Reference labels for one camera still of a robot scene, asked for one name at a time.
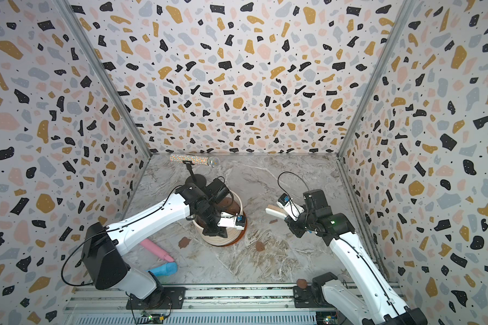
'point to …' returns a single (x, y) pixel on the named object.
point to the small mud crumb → (274, 221)
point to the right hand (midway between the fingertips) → (289, 217)
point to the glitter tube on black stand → (191, 160)
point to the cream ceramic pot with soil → (231, 205)
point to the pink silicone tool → (156, 250)
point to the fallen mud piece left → (184, 242)
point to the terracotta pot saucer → (245, 229)
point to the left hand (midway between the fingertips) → (229, 228)
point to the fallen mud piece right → (259, 246)
